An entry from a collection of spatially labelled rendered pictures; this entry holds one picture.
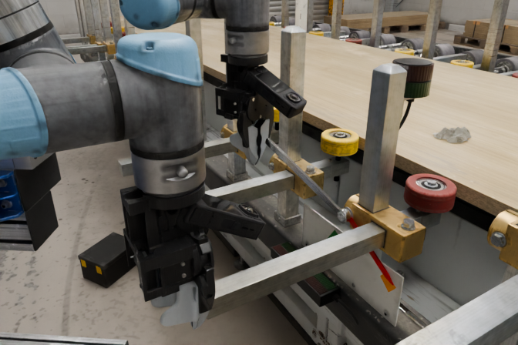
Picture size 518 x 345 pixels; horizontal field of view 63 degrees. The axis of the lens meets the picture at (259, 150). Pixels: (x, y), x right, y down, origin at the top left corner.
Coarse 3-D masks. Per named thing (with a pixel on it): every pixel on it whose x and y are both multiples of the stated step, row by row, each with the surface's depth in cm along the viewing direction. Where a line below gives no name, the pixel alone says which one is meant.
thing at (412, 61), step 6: (396, 60) 65; (402, 60) 65; (408, 60) 65; (414, 60) 65; (420, 60) 65; (426, 60) 65; (408, 102) 67; (402, 108) 64; (408, 108) 67; (408, 114) 68; (402, 120) 68
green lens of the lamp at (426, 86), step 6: (408, 84) 63; (414, 84) 62; (420, 84) 62; (426, 84) 63; (408, 90) 63; (414, 90) 63; (420, 90) 63; (426, 90) 63; (408, 96) 63; (414, 96) 63; (420, 96) 63; (426, 96) 64
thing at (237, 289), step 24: (432, 216) 71; (336, 240) 64; (360, 240) 64; (384, 240) 67; (264, 264) 59; (288, 264) 59; (312, 264) 60; (336, 264) 63; (216, 288) 55; (240, 288) 55; (264, 288) 57; (216, 312) 54
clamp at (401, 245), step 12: (348, 204) 74; (360, 216) 71; (372, 216) 68; (384, 216) 68; (396, 216) 68; (408, 216) 68; (384, 228) 66; (396, 228) 65; (420, 228) 65; (396, 240) 65; (408, 240) 64; (420, 240) 66; (396, 252) 65; (408, 252) 65; (420, 252) 67
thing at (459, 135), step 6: (438, 132) 93; (444, 132) 91; (450, 132) 91; (456, 132) 91; (462, 132) 90; (468, 132) 91; (438, 138) 91; (444, 138) 90; (450, 138) 90; (456, 138) 88; (462, 138) 89
